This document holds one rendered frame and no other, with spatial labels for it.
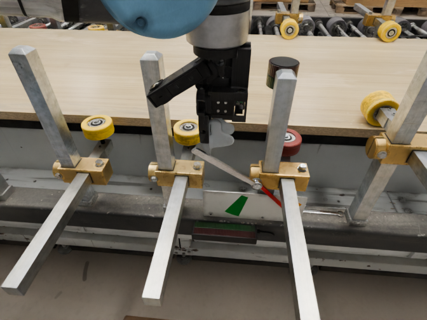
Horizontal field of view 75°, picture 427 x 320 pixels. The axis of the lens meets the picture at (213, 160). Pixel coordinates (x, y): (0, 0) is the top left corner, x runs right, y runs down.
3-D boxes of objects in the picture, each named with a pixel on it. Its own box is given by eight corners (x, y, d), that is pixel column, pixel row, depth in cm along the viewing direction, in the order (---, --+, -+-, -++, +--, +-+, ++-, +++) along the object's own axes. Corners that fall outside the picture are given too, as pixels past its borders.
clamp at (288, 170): (305, 192, 66) (310, 176, 63) (249, 188, 67) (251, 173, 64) (302, 176, 71) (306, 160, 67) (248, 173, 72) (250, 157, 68)
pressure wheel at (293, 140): (295, 180, 73) (305, 145, 66) (265, 178, 73) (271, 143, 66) (291, 160, 79) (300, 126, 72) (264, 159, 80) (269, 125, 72)
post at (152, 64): (179, 222, 80) (157, 56, 49) (167, 221, 80) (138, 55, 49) (181, 213, 83) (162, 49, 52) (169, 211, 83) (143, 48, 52)
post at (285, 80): (265, 233, 80) (298, 75, 49) (253, 233, 80) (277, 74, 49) (264, 224, 83) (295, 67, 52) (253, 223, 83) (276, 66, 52)
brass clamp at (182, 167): (202, 190, 69) (201, 176, 65) (149, 186, 69) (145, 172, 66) (204, 173, 73) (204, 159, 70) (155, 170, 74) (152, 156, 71)
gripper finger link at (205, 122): (208, 148, 48) (207, 103, 42) (199, 148, 48) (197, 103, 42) (210, 133, 52) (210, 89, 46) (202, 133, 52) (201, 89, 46)
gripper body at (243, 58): (245, 127, 45) (251, 52, 37) (193, 124, 46) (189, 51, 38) (245, 104, 51) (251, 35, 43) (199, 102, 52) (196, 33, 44)
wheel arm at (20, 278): (27, 298, 50) (16, 287, 47) (9, 296, 50) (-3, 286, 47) (114, 149, 83) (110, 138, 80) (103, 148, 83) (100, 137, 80)
